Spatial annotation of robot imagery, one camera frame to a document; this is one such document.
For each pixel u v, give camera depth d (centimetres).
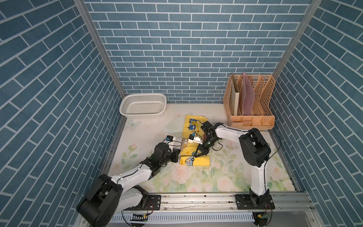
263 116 102
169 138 77
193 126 106
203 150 81
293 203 75
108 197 41
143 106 119
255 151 53
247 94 91
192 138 83
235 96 89
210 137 75
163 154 67
